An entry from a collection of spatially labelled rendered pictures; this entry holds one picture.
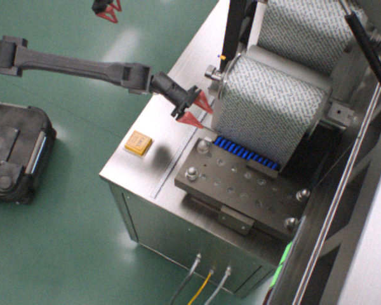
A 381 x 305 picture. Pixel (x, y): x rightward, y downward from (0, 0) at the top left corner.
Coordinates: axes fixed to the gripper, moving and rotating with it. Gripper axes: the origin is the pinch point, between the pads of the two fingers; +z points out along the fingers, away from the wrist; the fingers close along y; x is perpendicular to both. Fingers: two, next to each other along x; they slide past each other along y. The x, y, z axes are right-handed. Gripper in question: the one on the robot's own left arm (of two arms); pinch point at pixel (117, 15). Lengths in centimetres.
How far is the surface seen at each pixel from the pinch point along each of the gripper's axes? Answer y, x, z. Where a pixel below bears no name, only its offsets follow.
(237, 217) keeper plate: -68, -45, 27
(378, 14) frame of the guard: -63, -87, -35
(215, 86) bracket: -32, -40, 11
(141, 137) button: -42.3, -9.8, 18.5
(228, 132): -43, -42, 19
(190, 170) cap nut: -58, -34, 15
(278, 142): -48, -57, 20
